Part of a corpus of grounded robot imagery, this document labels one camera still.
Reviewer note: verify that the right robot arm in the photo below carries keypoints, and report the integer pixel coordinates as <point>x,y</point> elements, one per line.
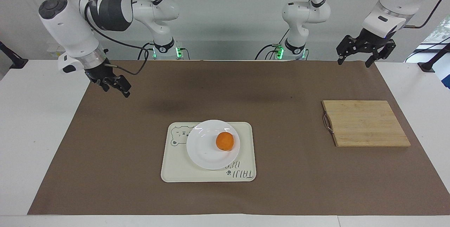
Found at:
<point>74,33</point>

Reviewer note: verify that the black stand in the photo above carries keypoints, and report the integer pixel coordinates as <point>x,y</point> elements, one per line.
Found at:
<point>434,60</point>
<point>12,60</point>

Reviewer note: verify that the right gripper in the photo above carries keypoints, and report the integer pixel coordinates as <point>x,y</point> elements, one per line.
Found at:
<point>100,74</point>

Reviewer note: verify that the white round plate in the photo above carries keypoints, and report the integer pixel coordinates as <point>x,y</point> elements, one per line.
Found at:
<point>204,149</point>

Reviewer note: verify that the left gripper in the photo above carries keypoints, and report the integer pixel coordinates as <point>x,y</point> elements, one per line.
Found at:
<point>372,39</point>

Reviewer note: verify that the wooden cutting board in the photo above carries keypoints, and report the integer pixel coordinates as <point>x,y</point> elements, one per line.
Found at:
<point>365,123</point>

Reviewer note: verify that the orange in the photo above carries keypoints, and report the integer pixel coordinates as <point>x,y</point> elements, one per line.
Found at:
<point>225,141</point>

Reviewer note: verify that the cream tray with bear print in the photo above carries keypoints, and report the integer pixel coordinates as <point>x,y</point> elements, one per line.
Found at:
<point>175,167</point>

